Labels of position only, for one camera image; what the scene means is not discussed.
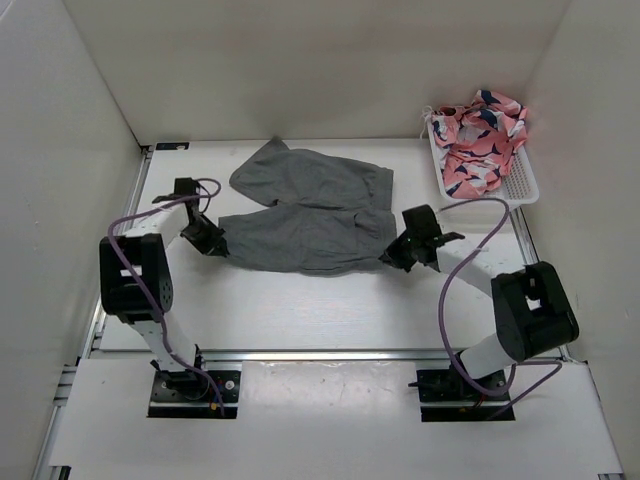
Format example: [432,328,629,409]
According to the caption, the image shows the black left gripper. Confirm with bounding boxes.
[179,213,227,257]

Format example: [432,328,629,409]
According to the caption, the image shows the grey shorts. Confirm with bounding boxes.
[219,138,397,276]

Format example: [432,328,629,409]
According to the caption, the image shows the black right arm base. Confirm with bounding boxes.
[408,367,515,423]

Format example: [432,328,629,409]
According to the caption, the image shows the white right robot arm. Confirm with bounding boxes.
[380,200,579,400]

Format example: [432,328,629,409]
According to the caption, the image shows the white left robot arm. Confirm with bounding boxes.
[99,167,396,400]

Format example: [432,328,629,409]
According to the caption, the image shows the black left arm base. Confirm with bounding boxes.
[147,360,242,420]

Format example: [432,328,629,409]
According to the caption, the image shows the pink patterned shorts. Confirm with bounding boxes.
[426,89,528,199]

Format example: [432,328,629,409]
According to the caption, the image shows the black label sticker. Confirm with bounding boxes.
[155,142,190,151]

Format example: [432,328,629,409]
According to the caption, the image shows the white plastic basket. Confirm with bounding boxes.
[428,130,539,210]

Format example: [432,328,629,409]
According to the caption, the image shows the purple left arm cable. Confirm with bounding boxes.
[107,178,226,419]

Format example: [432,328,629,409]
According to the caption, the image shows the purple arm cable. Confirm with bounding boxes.
[437,198,564,420]
[107,178,226,419]

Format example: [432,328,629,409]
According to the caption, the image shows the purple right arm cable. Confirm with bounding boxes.
[437,198,564,420]

